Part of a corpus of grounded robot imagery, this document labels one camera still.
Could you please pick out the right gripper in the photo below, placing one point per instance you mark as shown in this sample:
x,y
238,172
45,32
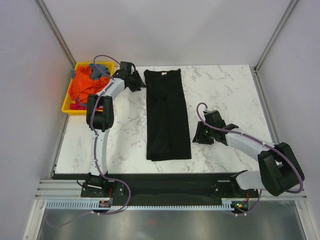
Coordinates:
x,y
198,137

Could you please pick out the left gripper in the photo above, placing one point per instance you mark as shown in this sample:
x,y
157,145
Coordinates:
x,y
140,83

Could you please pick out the black t-shirt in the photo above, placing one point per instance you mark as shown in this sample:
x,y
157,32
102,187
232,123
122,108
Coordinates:
x,y
168,133

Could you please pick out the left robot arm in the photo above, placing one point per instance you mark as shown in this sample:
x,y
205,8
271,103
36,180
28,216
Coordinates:
x,y
100,115

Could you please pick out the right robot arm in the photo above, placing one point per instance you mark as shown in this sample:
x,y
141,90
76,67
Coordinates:
x,y
279,170

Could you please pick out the grey t-shirt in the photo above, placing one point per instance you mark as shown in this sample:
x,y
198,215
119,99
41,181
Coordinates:
x,y
98,70

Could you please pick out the orange t-shirt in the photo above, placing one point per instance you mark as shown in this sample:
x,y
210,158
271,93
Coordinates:
x,y
82,85

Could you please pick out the pink t-shirt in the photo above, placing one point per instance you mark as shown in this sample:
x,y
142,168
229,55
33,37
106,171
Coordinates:
x,y
77,106

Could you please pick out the yellow plastic bin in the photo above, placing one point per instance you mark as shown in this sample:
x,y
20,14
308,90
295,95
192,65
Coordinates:
x,y
67,100

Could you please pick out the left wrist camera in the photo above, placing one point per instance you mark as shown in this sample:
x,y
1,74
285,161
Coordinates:
x,y
126,69

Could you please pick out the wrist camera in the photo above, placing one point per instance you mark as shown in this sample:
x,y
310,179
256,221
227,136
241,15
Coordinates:
x,y
126,69
214,119

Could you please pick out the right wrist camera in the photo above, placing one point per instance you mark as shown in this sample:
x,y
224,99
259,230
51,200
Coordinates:
x,y
214,119

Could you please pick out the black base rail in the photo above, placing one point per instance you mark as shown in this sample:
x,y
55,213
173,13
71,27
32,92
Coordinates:
x,y
165,187

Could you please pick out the left aluminium frame post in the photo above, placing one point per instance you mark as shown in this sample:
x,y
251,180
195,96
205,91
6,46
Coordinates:
x,y
55,30

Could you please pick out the white slotted cable duct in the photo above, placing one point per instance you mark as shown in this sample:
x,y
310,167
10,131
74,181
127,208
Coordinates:
x,y
73,204

